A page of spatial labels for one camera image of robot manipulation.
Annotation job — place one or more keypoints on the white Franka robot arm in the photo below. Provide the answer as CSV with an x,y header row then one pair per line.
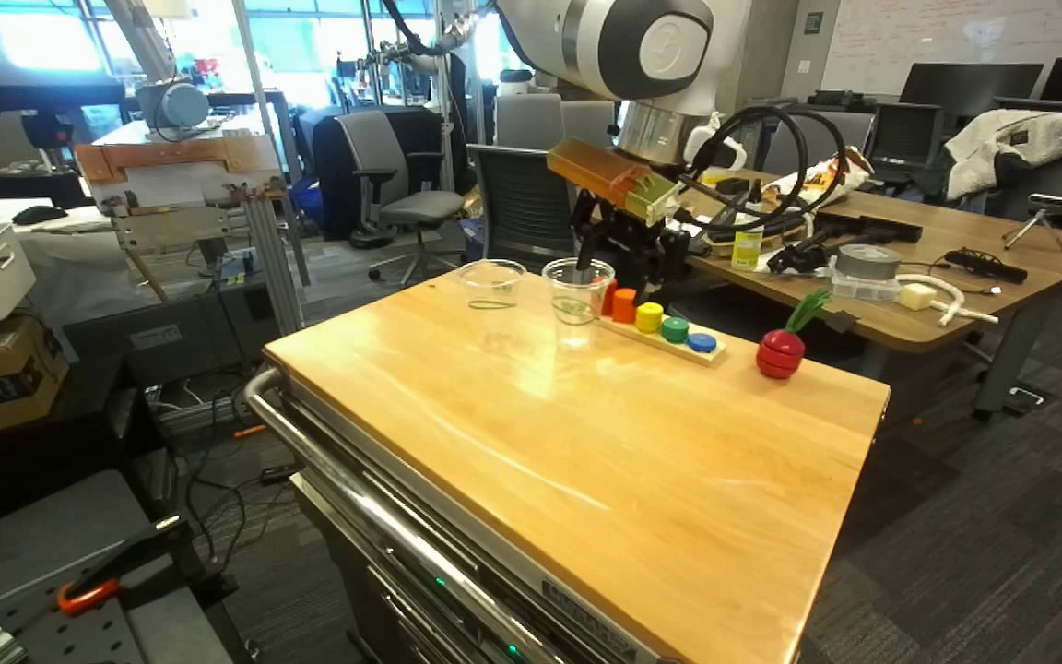
x,y
554,39

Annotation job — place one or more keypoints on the long black bar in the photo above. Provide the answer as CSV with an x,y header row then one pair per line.
x,y
863,228

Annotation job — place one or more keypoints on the white jacket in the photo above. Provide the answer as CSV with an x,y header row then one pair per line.
x,y
1013,141

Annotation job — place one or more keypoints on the wooden butcher block table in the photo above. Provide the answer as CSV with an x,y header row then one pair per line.
x,y
369,566

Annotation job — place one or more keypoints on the black perforated mounting table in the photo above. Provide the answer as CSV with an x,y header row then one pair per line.
x,y
15,554

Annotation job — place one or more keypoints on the cluttered wooden desk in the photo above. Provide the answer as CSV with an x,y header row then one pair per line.
x,y
1049,250

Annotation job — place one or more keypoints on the wooden stand with paper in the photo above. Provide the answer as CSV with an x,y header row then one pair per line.
x,y
187,152

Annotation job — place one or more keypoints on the snack chip bag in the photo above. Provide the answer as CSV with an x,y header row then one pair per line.
x,y
833,177

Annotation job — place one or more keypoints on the dark office chair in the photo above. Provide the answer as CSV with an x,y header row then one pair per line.
x,y
518,195

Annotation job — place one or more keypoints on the grey tape roll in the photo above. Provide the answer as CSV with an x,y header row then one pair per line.
x,y
868,264

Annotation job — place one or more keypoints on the grey office chair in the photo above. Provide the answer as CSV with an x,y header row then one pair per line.
x,y
378,152

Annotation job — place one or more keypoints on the orange clamp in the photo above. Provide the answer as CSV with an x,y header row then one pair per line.
x,y
89,598

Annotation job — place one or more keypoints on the white tube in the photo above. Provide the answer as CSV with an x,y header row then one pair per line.
x,y
921,297

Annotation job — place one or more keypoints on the grey round device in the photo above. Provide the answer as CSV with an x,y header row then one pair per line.
x,y
175,104

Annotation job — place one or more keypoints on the red toy apple green stem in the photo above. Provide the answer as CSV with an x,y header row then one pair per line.
x,y
781,354

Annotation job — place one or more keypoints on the orange green wrist camera box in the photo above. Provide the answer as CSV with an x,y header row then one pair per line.
x,y
609,177

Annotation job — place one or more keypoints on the black computer mouse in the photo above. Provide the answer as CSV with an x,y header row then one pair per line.
x,y
37,215

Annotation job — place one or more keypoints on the flat black remote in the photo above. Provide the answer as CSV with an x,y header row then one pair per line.
x,y
986,266

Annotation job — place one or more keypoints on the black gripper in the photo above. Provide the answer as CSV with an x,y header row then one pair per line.
x,y
646,243

